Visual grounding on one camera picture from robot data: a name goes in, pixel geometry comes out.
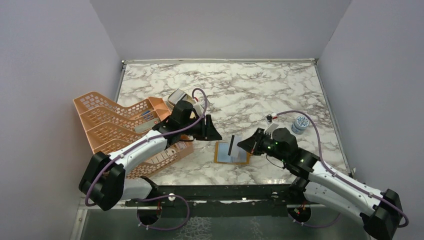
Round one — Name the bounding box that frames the blue white small jar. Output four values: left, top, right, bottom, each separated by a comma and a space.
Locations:
291, 115, 310, 135

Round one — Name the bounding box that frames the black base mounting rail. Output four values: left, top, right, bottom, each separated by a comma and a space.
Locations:
125, 184, 306, 218

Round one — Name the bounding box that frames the white card with black stripe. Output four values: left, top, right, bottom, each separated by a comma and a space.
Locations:
228, 135, 242, 158

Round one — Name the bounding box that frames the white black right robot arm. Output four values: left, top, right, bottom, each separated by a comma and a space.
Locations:
237, 128, 402, 240

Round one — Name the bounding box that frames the grey deli box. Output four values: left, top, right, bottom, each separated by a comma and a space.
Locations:
134, 118, 159, 134

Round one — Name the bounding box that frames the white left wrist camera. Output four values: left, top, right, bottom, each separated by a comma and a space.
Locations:
193, 100, 208, 117

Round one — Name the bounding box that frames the aluminium table frame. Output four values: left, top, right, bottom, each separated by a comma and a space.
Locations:
69, 58, 385, 240

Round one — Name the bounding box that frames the yellow leather card holder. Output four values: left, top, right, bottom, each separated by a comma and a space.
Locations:
213, 141, 251, 165

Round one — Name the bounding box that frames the pink plastic desk organizer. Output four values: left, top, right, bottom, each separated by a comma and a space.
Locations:
73, 91, 194, 179

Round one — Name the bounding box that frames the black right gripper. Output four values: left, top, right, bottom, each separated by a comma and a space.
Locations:
238, 127, 288, 163

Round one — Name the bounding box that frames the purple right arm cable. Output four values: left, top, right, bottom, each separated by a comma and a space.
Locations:
273, 109, 410, 229

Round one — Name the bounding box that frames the stack of grey cards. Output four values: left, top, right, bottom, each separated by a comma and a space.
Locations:
167, 88, 188, 106

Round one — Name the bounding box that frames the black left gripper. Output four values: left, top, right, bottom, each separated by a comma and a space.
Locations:
180, 114, 223, 141

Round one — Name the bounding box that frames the beige oval plastic tray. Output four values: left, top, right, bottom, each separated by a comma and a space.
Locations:
167, 93, 200, 118

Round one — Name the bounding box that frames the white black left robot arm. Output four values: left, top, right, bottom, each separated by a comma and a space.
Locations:
78, 100, 222, 211

